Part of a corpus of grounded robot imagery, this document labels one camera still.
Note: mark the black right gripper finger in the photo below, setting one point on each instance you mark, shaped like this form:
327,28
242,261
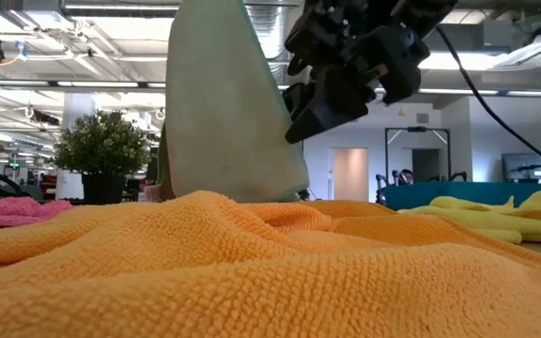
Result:
331,105
296,98

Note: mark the teal plastic bin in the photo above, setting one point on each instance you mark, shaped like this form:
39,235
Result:
439,192

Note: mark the silver ventilation duct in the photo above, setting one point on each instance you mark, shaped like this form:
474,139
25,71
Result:
270,33

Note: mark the black background frame stand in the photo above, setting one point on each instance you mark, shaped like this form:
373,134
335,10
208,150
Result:
416,129

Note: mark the green microfiber towel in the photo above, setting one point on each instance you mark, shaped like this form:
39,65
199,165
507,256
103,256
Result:
223,117

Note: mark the orange microfiber towel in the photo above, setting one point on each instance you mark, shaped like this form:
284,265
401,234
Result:
251,281

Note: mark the pink microfiber towel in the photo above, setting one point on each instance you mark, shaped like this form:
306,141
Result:
12,211

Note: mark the beige door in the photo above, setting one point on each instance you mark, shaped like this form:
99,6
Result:
350,173

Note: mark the potted green plant black pot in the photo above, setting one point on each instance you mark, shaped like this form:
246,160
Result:
101,145

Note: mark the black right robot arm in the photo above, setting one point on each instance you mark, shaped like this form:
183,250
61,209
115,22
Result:
439,11

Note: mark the background computer monitor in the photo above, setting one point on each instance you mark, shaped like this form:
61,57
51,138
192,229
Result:
524,166

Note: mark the yellow microfiber towel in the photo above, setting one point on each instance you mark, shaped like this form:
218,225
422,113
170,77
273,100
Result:
486,225

